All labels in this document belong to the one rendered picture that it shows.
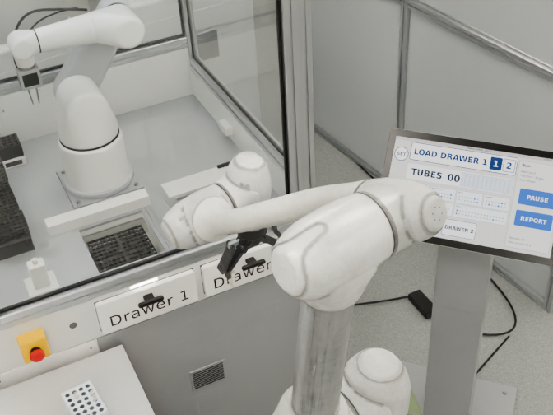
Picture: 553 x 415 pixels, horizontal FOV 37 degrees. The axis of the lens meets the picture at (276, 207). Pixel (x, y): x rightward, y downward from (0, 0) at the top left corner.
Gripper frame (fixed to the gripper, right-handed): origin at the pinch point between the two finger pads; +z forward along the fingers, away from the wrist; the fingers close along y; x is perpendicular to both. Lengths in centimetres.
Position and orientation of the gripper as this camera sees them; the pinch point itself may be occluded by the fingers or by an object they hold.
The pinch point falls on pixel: (253, 270)
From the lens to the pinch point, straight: 222.1
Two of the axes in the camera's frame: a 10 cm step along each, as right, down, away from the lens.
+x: -5.3, -6.2, 5.8
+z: 0.1, 6.8, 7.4
